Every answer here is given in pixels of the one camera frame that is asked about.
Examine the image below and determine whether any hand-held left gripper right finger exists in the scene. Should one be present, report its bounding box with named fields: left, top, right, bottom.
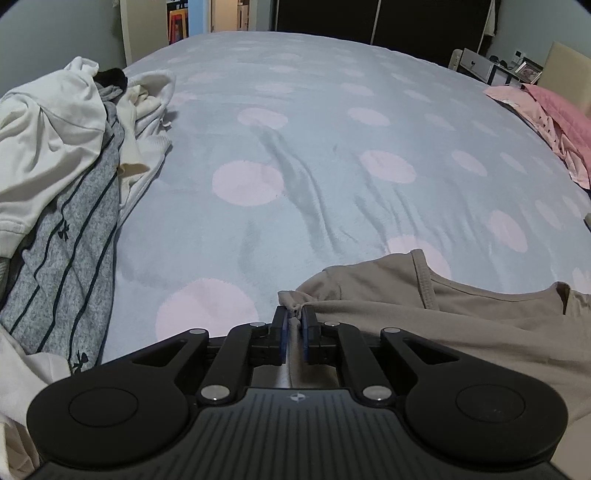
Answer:
left=300, top=305, right=468, bottom=409

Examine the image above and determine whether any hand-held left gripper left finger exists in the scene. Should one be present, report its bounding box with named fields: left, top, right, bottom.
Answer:
left=124, top=306, right=290, bottom=409

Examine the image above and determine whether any beige shirt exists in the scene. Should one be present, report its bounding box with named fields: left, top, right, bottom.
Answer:
left=252, top=248, right=591, bottom=431

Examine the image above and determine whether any polka dot bed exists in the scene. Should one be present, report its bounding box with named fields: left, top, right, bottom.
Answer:
left=99, top=30, right=591, bottom=366

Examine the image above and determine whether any grey striped garment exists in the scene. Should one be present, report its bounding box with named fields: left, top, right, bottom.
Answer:
left=0, top=98, right=129, bottom=376

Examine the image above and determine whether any cream knit garment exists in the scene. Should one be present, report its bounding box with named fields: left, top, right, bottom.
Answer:
left=115, top=69, right=178, bottom=209

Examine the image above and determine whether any white cotton garment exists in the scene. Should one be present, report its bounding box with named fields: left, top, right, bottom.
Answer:
left=0, top=329, right=73, bottom=480

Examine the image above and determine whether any black cloth item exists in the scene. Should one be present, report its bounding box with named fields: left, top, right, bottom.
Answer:
left=93, top=67, right=129, bottom=92

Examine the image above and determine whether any light pink pillow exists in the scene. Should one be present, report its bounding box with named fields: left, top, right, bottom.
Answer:
left=483, top=85, right=591, bottom=188

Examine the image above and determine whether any white nightstand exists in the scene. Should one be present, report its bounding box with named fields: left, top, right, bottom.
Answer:
left=449, top=47, right=544, bottom=88

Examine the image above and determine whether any orange stool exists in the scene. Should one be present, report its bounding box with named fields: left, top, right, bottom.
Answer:
left=167, top=8, right=191, bottom=45

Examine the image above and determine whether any black wardrobe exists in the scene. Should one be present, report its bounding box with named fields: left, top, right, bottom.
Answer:
left=274, top=0, right=496, bottom=71

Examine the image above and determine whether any cream bedroom door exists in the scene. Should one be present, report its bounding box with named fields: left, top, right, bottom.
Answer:
left=118, top=0, right=172, bottom=66

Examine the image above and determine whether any white hanging cloth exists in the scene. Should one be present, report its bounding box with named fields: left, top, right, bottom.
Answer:
left=479, top=0, right=500, bottom=38

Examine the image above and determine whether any cream padded headboard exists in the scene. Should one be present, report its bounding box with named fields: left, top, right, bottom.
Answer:
left=537, top=40, right=591, bottom=117

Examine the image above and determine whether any small photo frame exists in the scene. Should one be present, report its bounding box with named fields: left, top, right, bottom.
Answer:
left=514, top=58, right=544, bottom=85

